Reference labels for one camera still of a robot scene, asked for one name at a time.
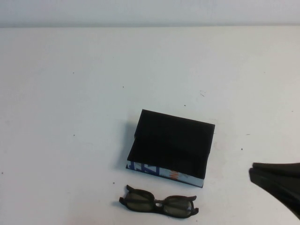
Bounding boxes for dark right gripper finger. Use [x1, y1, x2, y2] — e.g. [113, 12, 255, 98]
[248, 167, 300, 219]
[251, 162, 300, 173]

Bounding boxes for black framed glasses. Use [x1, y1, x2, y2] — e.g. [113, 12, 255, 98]
[119, 184, 200, 215]

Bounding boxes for black printed glasses case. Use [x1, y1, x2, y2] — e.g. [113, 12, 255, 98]
[126, 109, 216, 189]

